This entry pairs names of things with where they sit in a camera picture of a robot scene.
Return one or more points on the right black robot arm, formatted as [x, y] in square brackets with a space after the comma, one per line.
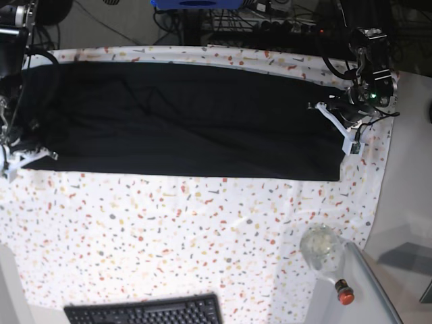
[18, 21]

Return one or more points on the blue box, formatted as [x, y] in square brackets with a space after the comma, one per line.
[200, 4]

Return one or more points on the black wire rack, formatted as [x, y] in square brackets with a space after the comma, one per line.
[226, 20]

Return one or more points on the black computer keyboard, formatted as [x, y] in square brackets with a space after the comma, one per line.
[202, 308]

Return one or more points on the clear bottle orange cap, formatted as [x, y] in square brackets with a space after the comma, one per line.
[324, 253]

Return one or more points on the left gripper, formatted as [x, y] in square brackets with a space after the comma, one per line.
[347, 113]

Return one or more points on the black power strip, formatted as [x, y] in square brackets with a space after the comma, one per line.
[290, 25]

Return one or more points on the black t-shirt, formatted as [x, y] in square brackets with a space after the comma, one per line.
[180, 120]

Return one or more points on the terrazzo pattern tablecloth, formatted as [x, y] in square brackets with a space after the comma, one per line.
[72, 238]

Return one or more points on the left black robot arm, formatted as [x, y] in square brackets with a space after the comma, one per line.
[362, 26]

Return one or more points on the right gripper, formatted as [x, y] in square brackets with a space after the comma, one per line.
[17, 144]

